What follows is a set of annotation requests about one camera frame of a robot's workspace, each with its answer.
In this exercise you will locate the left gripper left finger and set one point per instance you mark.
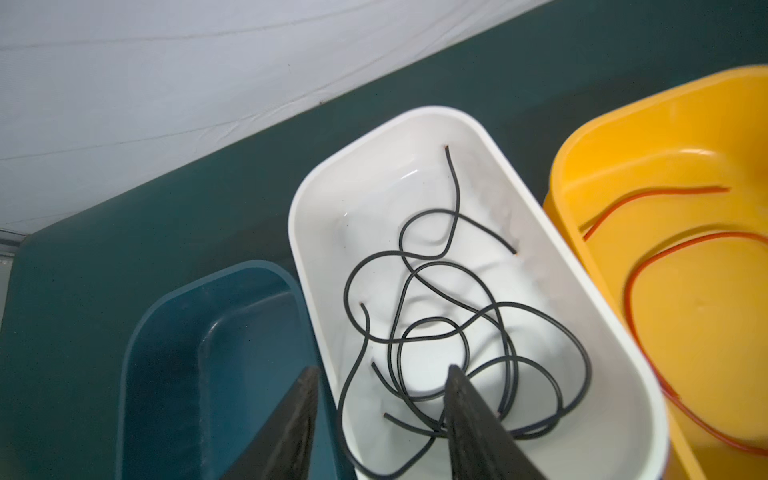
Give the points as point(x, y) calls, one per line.
point(282, 447)

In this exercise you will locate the yellow plastic bin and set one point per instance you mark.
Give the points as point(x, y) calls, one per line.
point(664, 202)

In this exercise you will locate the blue plastic bin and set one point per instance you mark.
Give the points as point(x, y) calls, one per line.
point(204, 369)

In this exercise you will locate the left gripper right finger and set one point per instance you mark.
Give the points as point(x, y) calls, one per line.
point(479, 447)

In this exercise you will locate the white plastic bin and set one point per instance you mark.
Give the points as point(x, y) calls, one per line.
point(419, 247)

